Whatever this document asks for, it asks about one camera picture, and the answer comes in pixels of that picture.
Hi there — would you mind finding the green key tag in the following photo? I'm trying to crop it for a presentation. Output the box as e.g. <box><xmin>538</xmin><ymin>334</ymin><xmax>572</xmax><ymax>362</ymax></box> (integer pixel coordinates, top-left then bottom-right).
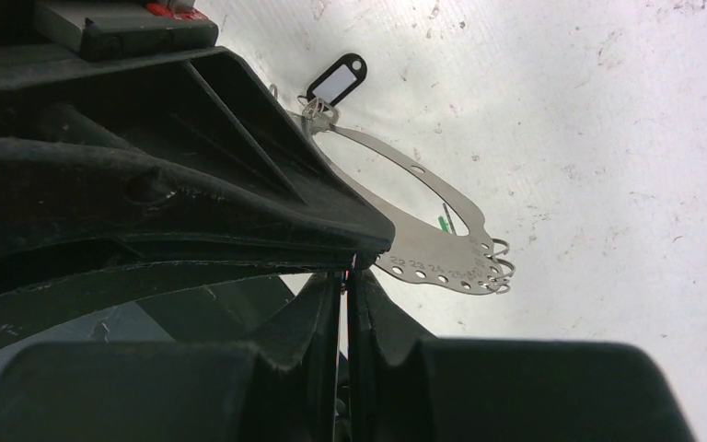
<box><xmin>437</xmin><ymin>215</ymin><xmax>456</xmax><ymax>235</ymax></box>

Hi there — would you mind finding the key with grey tag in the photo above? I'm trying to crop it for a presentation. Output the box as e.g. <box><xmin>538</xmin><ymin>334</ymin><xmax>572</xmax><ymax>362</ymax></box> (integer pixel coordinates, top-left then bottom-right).
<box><xmin>297</xmin><ymin>52</ymin><xmax>368</xmax><ymax>134</ymax></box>

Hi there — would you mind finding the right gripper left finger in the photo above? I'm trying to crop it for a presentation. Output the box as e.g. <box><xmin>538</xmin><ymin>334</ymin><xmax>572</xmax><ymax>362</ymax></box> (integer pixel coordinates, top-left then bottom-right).
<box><xmin>0</xmin><ymin>273</ymin><xmax>341</xmax><ymax>441</ymax></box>

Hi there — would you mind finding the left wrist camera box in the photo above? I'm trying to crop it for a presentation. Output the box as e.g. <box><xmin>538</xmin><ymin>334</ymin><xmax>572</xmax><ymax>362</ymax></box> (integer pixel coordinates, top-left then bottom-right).
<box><xmin>33</xmin><ymin>0</ymin><xmax>218</xmax><ymax>62</ymax></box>

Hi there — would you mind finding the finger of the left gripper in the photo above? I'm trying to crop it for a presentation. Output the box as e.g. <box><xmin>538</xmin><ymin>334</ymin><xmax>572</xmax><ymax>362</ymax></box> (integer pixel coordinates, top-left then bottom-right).
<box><xmin>0</xmin><ymin>47</ymin><xmax>395</xmax><ymax>265</ymax></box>
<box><xmin>0</xmin><ymin>263</ymin><xmax>312</xmax><ymax>353</ymax></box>

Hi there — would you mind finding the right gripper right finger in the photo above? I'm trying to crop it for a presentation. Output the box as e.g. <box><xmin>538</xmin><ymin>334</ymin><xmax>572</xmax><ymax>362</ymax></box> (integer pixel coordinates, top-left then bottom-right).
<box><xmin>347</xmin><ymin>271</ymin><xmax>693</xmax><ymax>441</ymax></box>

